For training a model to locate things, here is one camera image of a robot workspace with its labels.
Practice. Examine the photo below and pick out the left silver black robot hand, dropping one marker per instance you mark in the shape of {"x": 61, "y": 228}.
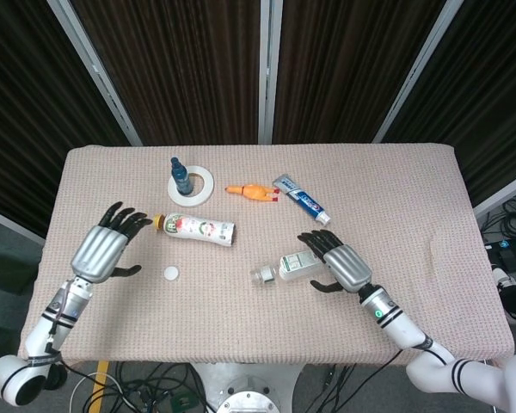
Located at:
{"x": 96, "y": 254}

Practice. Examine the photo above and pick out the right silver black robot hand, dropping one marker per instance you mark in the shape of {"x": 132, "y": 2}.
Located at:
{"x": 348, "y": 266}

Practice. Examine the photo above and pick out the small clear bottle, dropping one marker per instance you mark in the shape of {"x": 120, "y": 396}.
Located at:
{"x": 294, "y": 266}

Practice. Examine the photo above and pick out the white round bottle cap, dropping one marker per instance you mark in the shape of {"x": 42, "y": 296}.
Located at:
{"x": 171, "y": 273}

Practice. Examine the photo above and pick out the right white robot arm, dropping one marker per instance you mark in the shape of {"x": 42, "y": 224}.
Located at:
{"x": 400, "y": 327}

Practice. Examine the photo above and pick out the white robot base with flange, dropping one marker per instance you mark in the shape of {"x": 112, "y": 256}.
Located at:
{"x": 249, "y": 387}

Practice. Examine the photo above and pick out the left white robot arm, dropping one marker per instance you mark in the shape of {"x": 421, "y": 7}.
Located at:
{"x": 47, "y": 327}

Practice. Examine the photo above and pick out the drink bottle with yellow cap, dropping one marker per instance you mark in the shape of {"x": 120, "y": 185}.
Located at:
{"x": 193, "y": 228}

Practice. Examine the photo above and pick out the small blue liquid bottle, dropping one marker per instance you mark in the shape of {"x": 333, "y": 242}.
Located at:
{"x": 181, "y": 180}

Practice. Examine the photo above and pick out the blue white toothpaste tube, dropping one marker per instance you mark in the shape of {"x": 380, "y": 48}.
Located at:
{"x": 303, "y": 200}

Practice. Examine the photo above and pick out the beige waffle tablecloth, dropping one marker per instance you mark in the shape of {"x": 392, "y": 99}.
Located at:
{"x": 241, "y": 318}

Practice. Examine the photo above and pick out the orange rubber chicken toy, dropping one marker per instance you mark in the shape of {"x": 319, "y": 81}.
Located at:
{"x": 256, "y": 191}

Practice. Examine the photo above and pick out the white tape roll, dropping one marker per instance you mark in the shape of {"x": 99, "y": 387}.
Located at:
{"x": 204, "y": 189}

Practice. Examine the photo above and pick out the black power strip green lights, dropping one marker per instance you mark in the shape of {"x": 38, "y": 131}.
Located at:
{"x": 505, "y": 245}

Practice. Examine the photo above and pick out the dark corrugated partition panel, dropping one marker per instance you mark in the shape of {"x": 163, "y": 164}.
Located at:
{"x": 26, "y": 107}
{"x": 490, "y": 86}
{"x": 176, "y": 64}
{"x": 348, "y": 64}

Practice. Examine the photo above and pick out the black and white shoe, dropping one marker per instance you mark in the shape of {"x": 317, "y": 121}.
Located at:
{"x": 514, "y": 297}

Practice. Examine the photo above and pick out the green circuit board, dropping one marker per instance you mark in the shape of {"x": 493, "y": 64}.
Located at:
{"x": 182, "y": 403}

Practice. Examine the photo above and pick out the gray partition frame post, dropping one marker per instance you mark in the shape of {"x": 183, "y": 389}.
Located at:
{"x": 96, "y": 73}
{"x": 417, "y": 69}
{"x": 270, "y": 64}

